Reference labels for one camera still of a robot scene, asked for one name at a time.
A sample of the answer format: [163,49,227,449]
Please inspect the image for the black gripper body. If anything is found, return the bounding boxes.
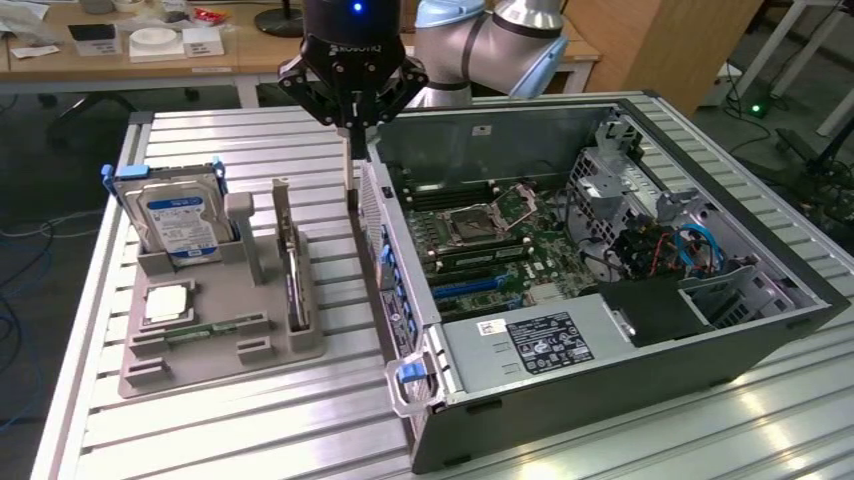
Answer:
[298,0,407,126]

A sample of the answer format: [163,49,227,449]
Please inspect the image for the green graphics card metal bracket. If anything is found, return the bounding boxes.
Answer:
[270,176,315,335]

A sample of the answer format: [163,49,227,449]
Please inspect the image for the wooden desk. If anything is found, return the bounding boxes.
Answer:
[0,0,602,96]

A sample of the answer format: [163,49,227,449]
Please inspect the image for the black round lamp base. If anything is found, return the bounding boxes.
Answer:
[254,6,308,37]

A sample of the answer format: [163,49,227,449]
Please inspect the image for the plain white box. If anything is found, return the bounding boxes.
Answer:
[180,27,224,59]

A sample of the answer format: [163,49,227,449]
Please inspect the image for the black RAM slot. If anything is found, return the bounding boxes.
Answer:
[410,198,497,211]
[406,186,493,198]
[403,180,491,192]
[407,192,494,204]

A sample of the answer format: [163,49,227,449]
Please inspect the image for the white block round dish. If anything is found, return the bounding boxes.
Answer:
[128,27,187,65]

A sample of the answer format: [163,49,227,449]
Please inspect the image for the metal socket cover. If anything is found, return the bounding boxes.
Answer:
[491,181,545,224]

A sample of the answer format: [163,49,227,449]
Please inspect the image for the CPU socket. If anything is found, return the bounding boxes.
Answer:
[445,206,501,247]

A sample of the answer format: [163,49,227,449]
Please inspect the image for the white box black top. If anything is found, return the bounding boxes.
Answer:
[67,23,126,58]

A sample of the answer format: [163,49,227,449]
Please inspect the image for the blue disk carrier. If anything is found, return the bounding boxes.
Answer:
[99,155,232,211]

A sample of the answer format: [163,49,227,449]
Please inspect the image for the black chair base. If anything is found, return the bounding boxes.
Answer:
[38,89,146,147]

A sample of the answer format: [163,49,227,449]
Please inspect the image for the hard disk blue label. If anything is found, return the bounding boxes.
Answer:
[111,177,227,266]

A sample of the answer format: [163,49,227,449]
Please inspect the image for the perforated metal drive cage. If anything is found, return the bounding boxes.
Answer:
[565,146,670,236]

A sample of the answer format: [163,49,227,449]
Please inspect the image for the RAM stick with white stickers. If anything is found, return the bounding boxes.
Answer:
[434,246,530,270]

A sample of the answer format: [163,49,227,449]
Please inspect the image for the wooden cabinet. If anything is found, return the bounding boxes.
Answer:
[578,0,766,115]

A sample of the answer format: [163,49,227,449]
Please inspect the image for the white paper slip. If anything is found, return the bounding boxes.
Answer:
[8,44,62,60]

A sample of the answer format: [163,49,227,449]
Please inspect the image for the blue expansion slot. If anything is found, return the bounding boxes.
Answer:
[429,276,507,301]

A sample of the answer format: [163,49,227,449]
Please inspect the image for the clear plastic bags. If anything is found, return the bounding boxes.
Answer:
[0,0,54,47]

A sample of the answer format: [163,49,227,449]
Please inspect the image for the grey parts rack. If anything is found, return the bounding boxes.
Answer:
[118,191,330,400]

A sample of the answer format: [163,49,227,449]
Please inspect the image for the silver chipset heatsink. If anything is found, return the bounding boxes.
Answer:
[531,285,570,307]

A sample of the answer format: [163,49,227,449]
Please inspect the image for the silver CPU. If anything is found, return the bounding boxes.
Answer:
[144,286,194,325]

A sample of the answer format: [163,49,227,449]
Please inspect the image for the green RAM stick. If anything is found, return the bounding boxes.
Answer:
[163,319,243,346]

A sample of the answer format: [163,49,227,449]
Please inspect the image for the grey power supply unit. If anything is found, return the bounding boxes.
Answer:
[426,293,635,397]

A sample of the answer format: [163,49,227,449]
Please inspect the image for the black plastic shroud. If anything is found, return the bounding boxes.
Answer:
[595,276,710,350]

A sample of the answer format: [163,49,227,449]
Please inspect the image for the black floor stand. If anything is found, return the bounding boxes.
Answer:
[774,127,854,201]

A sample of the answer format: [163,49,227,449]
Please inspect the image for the grey metal disk bay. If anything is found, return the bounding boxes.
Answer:
[677,263,797,332]

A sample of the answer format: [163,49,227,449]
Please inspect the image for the black open PC case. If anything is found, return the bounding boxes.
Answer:
[346,91,854,476]

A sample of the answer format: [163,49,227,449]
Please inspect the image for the blue floor cable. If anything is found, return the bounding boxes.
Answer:
[0,219,59,431]

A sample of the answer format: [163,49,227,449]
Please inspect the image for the white desk frame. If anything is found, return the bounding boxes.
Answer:
[730,0,854,137]

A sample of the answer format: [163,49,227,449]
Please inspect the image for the blue wire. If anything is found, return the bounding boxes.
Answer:
[671,223,727,275]

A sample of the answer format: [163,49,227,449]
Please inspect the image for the grey case handle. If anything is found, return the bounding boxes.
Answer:
[385,349,447,418]

